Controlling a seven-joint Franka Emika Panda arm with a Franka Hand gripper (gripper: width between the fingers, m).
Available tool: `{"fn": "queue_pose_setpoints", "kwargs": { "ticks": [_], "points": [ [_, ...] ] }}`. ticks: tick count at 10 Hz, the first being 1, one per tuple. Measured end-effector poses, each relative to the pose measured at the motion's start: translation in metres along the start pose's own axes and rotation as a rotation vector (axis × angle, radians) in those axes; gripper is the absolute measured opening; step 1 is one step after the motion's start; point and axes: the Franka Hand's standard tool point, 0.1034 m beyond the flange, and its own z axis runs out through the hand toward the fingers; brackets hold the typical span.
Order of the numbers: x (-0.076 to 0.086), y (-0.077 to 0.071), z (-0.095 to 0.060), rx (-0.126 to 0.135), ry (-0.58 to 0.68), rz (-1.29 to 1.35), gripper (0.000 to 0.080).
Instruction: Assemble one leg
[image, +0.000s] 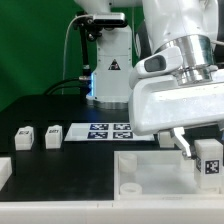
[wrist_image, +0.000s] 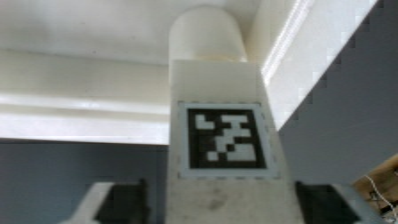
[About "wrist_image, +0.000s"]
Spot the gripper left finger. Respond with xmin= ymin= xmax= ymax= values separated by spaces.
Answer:
xmin=58 ymin=179 xmax=149 ymax=224

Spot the white square tabletop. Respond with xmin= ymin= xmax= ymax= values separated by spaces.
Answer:
xmin=0 ymin=0 xmax=378 ymax=144

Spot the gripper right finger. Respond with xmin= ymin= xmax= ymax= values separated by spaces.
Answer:
xmin=294 ymin=182 xmax=385 ymax=224

